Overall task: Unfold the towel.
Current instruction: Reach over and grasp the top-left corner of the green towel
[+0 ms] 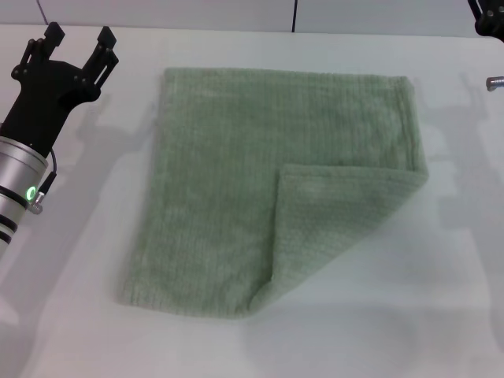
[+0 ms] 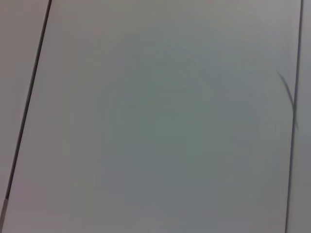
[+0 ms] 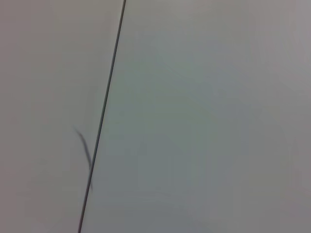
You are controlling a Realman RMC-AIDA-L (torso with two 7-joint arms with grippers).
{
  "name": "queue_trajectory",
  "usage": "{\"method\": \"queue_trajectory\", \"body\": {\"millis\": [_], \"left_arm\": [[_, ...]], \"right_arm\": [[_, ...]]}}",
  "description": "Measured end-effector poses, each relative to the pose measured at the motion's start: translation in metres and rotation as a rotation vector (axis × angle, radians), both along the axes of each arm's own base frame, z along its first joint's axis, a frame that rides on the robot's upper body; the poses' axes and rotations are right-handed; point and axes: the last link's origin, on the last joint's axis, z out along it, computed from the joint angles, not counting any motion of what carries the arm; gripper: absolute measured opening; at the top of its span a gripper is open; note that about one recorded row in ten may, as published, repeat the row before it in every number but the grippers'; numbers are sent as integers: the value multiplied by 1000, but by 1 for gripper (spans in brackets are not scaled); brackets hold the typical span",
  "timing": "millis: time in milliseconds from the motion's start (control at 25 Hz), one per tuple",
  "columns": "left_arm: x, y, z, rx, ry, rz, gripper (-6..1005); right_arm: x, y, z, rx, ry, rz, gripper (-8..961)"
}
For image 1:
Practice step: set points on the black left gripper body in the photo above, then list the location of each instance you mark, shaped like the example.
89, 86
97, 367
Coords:
43, 106

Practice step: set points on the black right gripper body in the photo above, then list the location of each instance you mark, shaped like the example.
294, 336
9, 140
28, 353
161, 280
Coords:
490, 23

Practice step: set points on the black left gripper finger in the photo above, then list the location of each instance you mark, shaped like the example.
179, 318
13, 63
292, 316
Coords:
37, 47
100, 59

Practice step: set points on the green terry towel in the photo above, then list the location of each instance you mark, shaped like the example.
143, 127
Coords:
252, 181

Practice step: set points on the black vertical wall strip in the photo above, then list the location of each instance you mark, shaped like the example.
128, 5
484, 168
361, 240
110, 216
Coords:
294, 15

